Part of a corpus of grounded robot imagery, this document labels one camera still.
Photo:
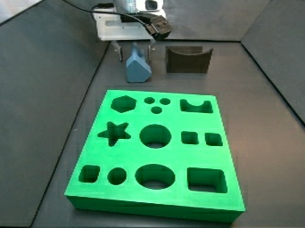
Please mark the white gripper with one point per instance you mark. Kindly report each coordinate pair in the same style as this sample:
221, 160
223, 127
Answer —
117, 28

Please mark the blue three prong object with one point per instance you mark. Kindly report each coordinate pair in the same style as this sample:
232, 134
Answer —
138, 71

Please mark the black curved fixture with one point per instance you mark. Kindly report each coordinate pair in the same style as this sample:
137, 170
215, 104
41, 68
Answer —
188, 59

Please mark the green shape sorting block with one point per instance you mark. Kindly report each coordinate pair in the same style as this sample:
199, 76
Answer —
157, 159

